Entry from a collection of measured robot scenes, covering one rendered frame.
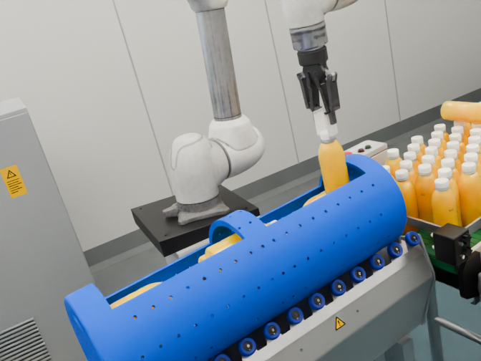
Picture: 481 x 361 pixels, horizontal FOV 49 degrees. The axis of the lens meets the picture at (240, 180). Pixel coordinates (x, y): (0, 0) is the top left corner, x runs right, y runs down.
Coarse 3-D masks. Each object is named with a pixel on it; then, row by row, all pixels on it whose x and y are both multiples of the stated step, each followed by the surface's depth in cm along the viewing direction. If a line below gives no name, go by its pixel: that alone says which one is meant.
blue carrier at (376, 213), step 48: (336, 192) 137; (384, 192) 140; (240, 240) 124; (288, 240) 126; (336, 240) 132; (384, 240) 143; (96, 288) 114; (192, 288) 115; (240, 288) 119; (288, 288) 126; (96, 336) 105; (144, 336) 108; (192, 336) 113; (240, 336) 124
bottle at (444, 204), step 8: (440, 192) 152; (448, 192) 151; (432, 200) 154; (440, 200) 151; (448, 200) 151; (456, 200) 153; (432, 208) 155; (440, 208) 152; (448, 208) 151; (456, 208) 153; (432, 216) 157; (440, 216) 153; (448, 216) 152; (456, 216) 153; (440, 224) 154; (456, 224) 154
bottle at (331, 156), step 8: (328, 144) 141; (336, 144) 141; (320, 152) 142; (328, 152) 140; (336, 152) 140; (320, 160) 143; (328, 160) 141; (336, 160) 141; (344, 160) 142; (328, 168) 142; (336, 168) 141; (344, 168) 142; (328, 176) 143; (336, 176) 142; (344, 176) 143; (328, 184) 144; (336, 184) 143; (344, 184) 143; (328, 192) 146
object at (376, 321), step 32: (384, 256) 155; (352, 288) 145; (384, 288) 148; (416, 288) 153; (352, 320) 142; (384, 320) 150; (416, 320) 166; (224, 352) 133; (288, 352) 132; (320, 352) 136; (352, 352) 148
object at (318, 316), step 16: (400, 256) 152; (416, 256) 153; (384, 272) 148; (368, 288) 145; (336, 304) 140; (304, 320) 136; (320, 320) 137; (288, 336) 133; (256, 352) 129; (272, 352) 130
